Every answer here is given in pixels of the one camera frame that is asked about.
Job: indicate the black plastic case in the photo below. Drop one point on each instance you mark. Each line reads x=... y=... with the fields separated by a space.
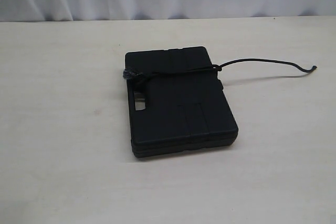
x=182 y=112

